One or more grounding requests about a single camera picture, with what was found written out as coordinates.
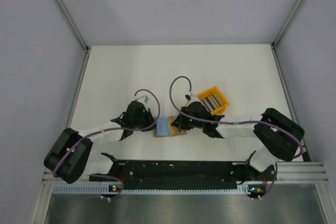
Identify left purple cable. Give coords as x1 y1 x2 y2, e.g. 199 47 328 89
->
52 89 161 179

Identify tan leather card holder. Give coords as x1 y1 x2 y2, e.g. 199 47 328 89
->
153 115 187 138

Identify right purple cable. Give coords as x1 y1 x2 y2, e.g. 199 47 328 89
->
169 76 304 159

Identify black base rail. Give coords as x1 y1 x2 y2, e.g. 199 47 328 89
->
89 158 276 190

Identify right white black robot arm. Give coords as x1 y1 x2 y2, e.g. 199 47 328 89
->
171 102 305 180

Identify yellow plastic bin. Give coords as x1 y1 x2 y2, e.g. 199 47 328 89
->
196 86 230 115

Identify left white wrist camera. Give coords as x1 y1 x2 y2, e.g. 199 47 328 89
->
135 95 149 105

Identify stack of striped cards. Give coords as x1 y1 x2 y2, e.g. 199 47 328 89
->
200 94 222 112

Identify purple cable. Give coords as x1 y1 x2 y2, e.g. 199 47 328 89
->
169 76 304 159
52 89 161 179

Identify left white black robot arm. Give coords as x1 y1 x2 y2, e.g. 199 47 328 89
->
44 96 155 184

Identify white slotted cable duct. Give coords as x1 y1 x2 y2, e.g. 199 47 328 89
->
54 183 253 196

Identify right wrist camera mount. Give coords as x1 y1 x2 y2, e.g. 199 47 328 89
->
185 91 197 102

